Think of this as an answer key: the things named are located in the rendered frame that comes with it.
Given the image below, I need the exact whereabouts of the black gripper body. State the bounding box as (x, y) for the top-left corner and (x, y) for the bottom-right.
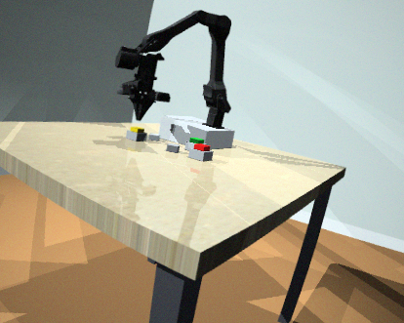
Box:
(117, 70), (170, 102)

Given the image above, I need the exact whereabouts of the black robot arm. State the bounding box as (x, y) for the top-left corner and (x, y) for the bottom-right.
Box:
(115, 10), (231, 129)

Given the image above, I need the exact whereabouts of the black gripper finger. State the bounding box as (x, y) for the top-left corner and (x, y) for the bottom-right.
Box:
(128, 98), (140, 121)
(138, 99), (156, 121)

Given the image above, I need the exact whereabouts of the yellow button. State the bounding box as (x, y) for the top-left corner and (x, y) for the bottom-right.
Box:
(126, 127), (147, 141)

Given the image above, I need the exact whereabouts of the red button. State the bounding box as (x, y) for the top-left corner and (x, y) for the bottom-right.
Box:
(188, 143), (214, 161)

